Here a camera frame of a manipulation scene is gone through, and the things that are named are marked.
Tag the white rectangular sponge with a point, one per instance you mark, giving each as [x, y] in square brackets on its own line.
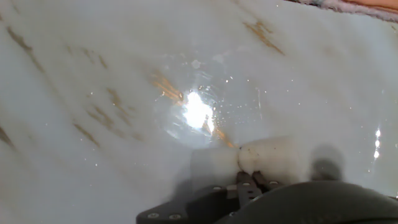
[267, 158]

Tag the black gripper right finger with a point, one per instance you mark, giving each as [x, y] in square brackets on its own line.
[267, 183]

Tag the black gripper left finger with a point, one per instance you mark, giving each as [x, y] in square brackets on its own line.
[247, 188]

